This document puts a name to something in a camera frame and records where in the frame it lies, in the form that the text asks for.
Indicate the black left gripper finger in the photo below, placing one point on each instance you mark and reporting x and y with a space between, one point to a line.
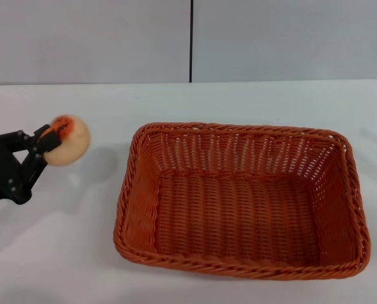
23 141
29 177

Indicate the round bun with orange centre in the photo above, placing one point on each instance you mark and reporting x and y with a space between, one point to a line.
72 142

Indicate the orange woven rectangular basket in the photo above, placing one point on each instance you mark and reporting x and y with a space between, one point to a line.
239 206

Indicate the black vertical wall strip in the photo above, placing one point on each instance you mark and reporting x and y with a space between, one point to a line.
191 41

